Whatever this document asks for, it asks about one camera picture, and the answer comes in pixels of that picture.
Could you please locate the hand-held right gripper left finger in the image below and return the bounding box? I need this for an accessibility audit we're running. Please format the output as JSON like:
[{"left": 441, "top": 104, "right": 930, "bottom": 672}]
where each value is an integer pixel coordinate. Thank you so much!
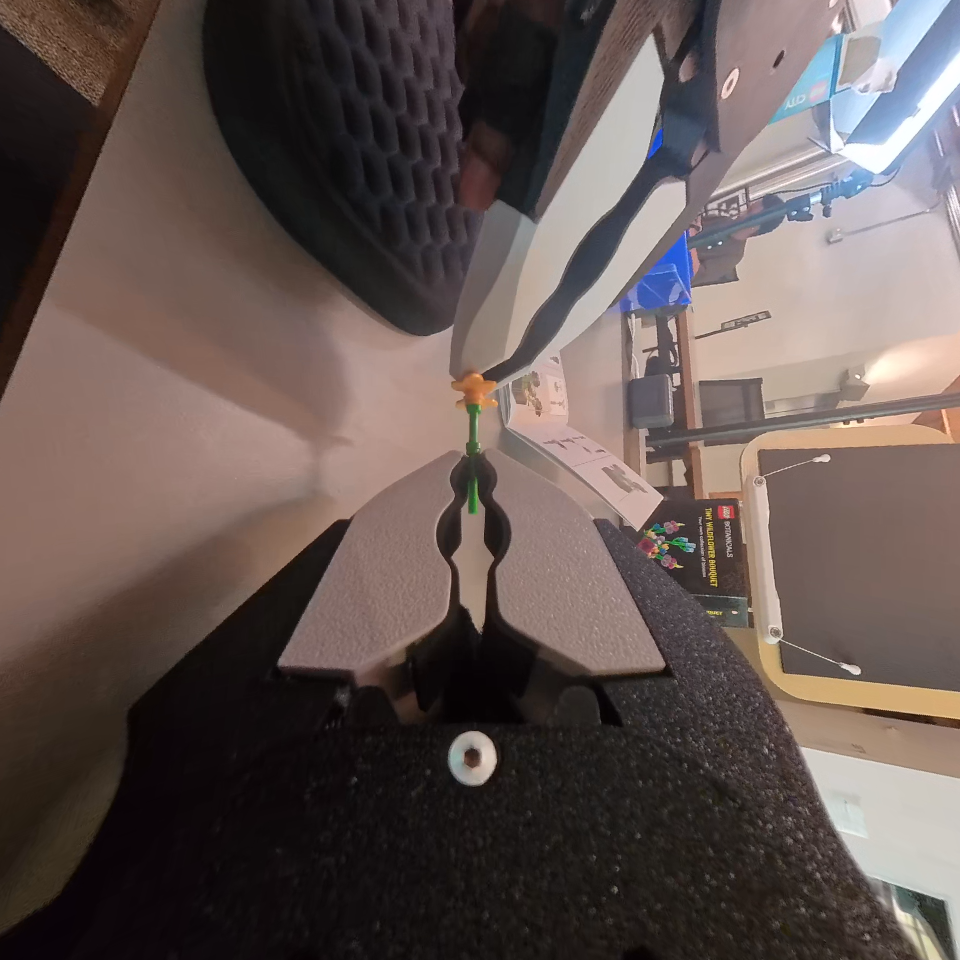
[{"left": 279, "top": 450, "right": 469, "bottom": 715}]

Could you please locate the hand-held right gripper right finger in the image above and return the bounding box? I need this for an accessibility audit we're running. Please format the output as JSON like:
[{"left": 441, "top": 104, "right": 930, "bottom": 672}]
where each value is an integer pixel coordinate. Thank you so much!
[{"left": 480, "top": 450, "right": 667, "bottom": 715}]

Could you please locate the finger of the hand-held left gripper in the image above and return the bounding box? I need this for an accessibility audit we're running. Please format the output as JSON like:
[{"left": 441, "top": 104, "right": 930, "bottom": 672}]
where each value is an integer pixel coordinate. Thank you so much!
[
  {"left": 449, "top": 30, "right": 672, "bottom": 379},
  {"left": 488, "top": 150, "right": 709, "bottom": 379}
]

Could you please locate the blue plastic bin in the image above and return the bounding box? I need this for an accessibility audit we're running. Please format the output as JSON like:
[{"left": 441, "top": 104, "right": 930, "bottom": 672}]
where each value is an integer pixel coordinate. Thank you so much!
[{"left": 620, "top": 225, "right": 694, "bottom": 316}]

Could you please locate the black lego set box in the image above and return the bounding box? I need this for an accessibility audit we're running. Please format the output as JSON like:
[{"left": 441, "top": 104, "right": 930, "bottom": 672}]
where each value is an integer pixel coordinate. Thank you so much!
[{"left": 687, "top": 495, "right": 754, "bottom": 628}]

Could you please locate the green lego stem piece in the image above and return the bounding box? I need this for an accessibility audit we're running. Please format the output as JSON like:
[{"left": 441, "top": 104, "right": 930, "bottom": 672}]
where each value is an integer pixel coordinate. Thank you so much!
[{"left": 459, "top": 402, "right": 487, "bottom": 517}]

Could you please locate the lego instruction booklet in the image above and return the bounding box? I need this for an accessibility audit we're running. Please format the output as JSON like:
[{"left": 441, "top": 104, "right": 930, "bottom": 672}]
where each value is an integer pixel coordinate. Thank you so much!
[{"left": 500, "top": 353, "right": 664, "bottom": 529}]

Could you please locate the person's left hand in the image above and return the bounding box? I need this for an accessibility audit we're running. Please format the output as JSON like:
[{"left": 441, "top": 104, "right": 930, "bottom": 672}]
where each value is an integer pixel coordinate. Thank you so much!
[{"left": 455, "top": 0, "right": 574, "bottom": 211}]

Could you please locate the tall blue cardboard box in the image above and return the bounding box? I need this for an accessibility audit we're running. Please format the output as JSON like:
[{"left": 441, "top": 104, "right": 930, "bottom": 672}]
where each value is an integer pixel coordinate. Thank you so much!
[{"left": 768, "top": 33, "right": 853, "bottom": 129}]

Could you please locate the black light stand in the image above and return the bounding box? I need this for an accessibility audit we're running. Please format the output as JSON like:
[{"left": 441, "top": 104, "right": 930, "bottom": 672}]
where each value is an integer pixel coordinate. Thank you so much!
[{"left": 683, "top": 158, "right": 879, "bottom": 249}]

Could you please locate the small grey box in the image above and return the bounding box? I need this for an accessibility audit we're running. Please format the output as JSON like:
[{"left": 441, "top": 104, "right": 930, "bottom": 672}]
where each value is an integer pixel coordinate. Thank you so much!
[{"left": 626, "top": 371, "right": 678, "bottom": 433}]

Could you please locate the bright studio light panel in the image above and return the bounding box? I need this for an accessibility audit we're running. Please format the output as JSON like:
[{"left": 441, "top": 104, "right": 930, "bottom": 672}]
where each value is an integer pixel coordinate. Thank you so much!
[{"left": 833, "top": 53, "right": 960, "bottom": 178}]

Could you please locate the black textured pad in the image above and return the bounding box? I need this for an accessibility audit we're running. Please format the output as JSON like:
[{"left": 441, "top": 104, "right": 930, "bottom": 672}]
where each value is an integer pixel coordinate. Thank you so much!
[{"left": 201, "top": 0, "right": 519, "bottom": 339}]

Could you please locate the wood-framed dark screen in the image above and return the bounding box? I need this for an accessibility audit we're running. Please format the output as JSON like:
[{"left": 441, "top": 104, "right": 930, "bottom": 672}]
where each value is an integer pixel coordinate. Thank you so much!
[{"left": 741, "top": 423, "right": 960, "bottom": 724}]

